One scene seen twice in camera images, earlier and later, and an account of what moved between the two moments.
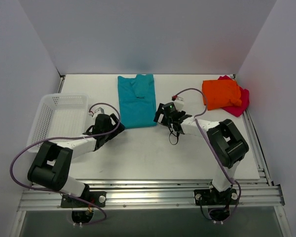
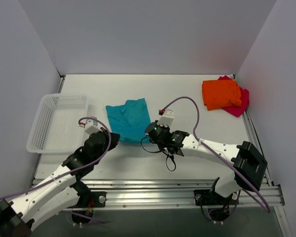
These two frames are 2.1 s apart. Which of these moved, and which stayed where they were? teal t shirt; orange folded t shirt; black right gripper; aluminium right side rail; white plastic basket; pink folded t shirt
Moved: black right gripper; teal t shirt
Stayed: white plastic basket; orange folded t shirt; pink folded t shirt; aluminium right side rail
